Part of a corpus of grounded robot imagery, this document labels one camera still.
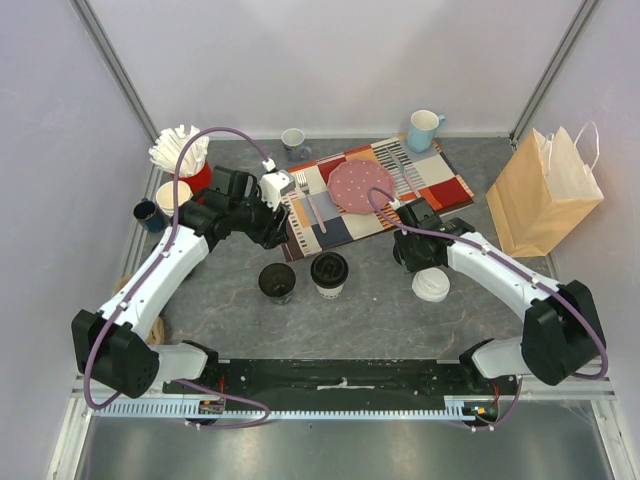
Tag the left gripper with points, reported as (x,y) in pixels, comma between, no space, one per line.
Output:
(273,233)

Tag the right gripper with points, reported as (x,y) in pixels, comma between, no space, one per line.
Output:
(413,214)

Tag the black plastic cup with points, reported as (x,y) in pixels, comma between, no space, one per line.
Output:
(277,282)

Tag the black lid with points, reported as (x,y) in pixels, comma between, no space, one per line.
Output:
(329,270)

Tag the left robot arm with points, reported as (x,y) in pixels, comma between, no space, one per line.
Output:
(110,344)

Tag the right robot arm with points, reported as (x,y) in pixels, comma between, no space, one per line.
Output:
(561,329)

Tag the red straw holder cup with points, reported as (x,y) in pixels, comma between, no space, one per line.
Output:
(196,183)

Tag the white lid stack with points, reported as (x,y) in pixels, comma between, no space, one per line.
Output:
(431,285)

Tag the white paper cup stack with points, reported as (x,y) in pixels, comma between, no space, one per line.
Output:
(164,197)

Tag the patchwork placemat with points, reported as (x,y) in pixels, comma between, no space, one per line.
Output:
(443,188)

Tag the dark blue mug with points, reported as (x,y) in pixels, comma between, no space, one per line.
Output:
(149,216)

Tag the white wrapped straws bundle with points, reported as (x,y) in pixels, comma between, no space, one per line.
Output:
(167,148)

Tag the small grey patterned mug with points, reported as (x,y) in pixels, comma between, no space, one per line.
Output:
(294,143)

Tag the pink dotted plate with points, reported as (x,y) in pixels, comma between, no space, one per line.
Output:
(349,184)

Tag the light blue mug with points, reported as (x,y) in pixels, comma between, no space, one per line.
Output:
(422,129)

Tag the brown paper bag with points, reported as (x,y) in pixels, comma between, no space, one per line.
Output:
(545,190)

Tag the cardboard cup carrier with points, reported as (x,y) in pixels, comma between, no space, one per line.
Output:
(156,335)

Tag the fork pink handle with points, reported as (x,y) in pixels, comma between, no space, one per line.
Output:
(303,184)

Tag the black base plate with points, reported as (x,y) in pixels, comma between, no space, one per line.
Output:
(357,384)

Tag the cable duct rail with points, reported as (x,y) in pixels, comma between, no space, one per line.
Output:
(200,409)

